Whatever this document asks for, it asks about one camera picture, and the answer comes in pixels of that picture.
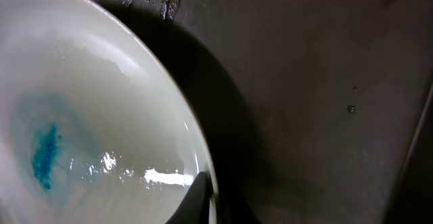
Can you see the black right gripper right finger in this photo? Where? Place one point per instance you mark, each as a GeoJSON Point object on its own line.
{"type": "Point", "coordinates": [234, 210]}

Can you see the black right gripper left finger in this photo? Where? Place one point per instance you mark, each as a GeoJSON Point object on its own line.
{"type": "Point", "coordinates": [195, 206]}

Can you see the white plate blue dot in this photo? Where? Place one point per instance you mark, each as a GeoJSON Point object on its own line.
{"type": "Point", "coordinates": [93, 127]}

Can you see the dark brown serving tray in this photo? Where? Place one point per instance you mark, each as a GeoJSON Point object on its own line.
{"type": "Point", "coordinates": [315, 111]}

